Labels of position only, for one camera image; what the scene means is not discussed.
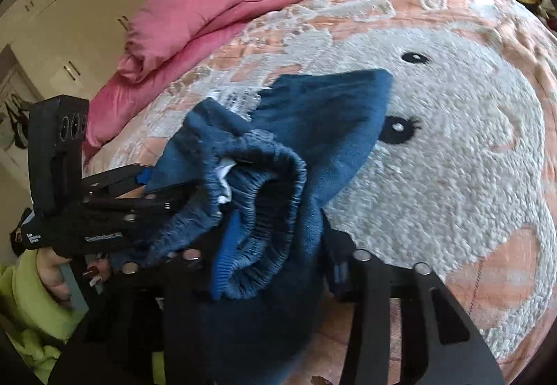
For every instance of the pink and white printed blanket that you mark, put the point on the pink and white printed blanket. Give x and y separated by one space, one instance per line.
435 193

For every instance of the person's left hand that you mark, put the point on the person's left hand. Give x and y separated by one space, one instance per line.
52 276

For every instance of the blue denim pants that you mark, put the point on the blue denim pants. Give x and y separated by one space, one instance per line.
304 128

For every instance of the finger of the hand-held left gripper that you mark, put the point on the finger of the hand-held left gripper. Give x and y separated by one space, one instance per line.
161 200
113 178

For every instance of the person's left forearm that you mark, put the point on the person's left forearm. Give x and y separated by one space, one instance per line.
30 311

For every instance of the dark hanging object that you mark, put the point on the dark hanging object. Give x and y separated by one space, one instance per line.
17 123

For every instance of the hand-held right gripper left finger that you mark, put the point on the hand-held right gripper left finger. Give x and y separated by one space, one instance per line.
231 237

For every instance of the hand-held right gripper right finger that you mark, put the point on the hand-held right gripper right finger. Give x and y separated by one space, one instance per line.
343 271

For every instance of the pink quilt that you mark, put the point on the pink quilt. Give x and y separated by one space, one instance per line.
196 10

